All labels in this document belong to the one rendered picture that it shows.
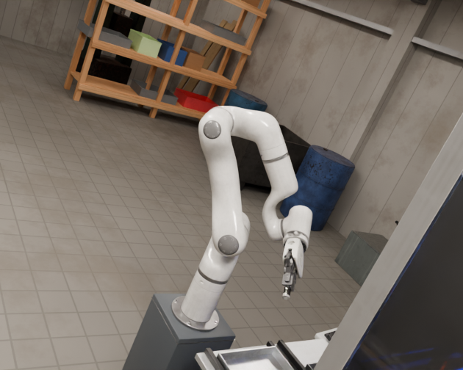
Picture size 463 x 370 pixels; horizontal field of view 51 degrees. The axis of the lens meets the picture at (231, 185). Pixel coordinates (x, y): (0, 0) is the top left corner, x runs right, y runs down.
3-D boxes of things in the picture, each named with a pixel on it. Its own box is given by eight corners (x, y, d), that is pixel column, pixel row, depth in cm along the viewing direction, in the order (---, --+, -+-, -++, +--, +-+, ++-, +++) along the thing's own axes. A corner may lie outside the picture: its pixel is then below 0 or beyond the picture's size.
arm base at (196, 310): (163, 297, 185) (180, 258, 180) (204, 297, 197) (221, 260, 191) (183, 332, 171) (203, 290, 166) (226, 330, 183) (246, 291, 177)
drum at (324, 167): (332, 233, 597) (366, 169, 570) (297, 230, 562) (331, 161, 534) (303, 208, 641) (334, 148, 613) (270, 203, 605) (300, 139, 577)
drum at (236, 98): (251, 163, 741) (275, 108, 713) (219, 156, 705) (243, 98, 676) (232, 146, 786) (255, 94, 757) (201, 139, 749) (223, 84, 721)
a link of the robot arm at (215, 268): (195, 274, 173) (220, 217, 165) (203, 252, 190) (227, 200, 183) (225, 288, 173) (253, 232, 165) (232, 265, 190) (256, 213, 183)
